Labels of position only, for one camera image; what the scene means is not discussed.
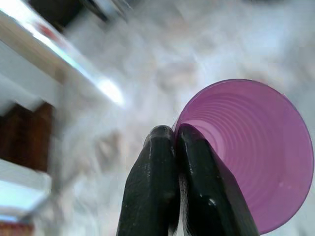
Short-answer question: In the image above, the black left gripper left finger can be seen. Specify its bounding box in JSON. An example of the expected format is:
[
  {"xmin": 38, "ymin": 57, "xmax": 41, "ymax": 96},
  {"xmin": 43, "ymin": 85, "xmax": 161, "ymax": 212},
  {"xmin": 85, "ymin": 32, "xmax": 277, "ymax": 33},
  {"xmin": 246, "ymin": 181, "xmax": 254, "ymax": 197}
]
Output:
[{"xmin": 115, "ymin": 125, "xmax": 181, "ymax": 236}]

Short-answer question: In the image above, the dark brown wooden cabinet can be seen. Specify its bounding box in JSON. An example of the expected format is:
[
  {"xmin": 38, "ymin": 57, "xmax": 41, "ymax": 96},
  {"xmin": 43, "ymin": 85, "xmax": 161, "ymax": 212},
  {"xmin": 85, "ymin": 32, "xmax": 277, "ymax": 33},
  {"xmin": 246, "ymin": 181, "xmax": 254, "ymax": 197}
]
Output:
[{"xmin": 0, "ymin": 102, "xmax": 54, "ymax": 173}]

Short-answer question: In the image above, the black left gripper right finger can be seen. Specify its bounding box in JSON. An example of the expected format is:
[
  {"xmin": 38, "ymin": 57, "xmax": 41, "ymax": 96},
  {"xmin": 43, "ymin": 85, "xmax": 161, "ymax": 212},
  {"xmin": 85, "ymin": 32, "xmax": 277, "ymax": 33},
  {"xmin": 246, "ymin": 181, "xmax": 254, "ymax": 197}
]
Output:
[{"xmin": 176, "ymin": 122, "xmax": 260, "ymax": 236}]

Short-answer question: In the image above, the purple translucent plastic cup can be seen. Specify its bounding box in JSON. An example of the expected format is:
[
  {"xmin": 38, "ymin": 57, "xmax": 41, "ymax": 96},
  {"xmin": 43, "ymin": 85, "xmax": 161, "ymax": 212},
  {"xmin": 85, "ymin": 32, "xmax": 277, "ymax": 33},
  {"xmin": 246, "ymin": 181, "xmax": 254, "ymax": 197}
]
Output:
[{"xmin": 171, "ymin": 78, "xmax": 315, "ymax": 235}]

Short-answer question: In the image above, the white table with wooden edge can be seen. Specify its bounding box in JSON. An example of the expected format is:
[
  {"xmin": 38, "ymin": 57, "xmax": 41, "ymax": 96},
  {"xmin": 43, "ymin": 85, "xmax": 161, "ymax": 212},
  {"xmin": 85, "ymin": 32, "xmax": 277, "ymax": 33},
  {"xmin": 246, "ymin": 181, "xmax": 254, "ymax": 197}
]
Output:
[{"xmin": 0, "ymin": 8, "xmax": 125, "ymax": 116}]

